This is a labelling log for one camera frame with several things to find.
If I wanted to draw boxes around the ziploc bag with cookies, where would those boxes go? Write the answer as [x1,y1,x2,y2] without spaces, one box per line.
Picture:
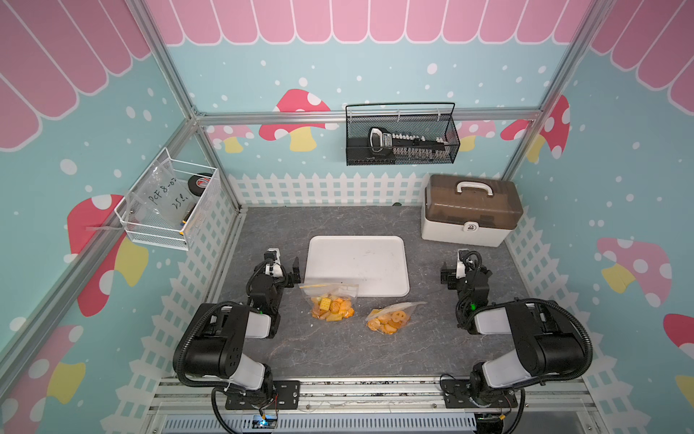
[300,283,359,322]

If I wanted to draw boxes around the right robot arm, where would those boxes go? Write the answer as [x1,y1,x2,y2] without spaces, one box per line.
[440,250,594,408]

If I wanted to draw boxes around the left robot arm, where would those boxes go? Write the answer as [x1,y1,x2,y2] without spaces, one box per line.
[173,249,302,410]

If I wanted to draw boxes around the clear labelled plastic bag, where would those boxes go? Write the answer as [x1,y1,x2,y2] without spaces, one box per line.
[128,162,194,228]

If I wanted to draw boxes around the white plastic tray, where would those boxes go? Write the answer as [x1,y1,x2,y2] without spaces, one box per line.
[305,236,410,298]

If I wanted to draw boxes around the brown lid storage box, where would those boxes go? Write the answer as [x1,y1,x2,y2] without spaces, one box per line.
[421,175,523,248]

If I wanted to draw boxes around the black tape roll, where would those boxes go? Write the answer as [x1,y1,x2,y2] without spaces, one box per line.
[187,173,213,197]

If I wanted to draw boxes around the socket set in basket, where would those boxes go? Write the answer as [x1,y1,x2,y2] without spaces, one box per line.
[367,128,450,163]

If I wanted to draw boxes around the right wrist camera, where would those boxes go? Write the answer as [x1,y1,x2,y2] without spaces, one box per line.
[455,249,474,280]

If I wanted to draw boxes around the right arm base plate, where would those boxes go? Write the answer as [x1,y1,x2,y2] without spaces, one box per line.
[439,375,518,410]

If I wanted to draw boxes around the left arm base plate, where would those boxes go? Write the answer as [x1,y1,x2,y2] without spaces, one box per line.
[224,381,301,410]

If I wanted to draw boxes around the black wire mesh basket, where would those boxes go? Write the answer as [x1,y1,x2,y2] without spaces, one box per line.
[344,102,460,166]

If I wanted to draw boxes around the white wire wall basket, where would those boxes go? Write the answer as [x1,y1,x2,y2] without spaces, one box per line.
[115,148,225,251]

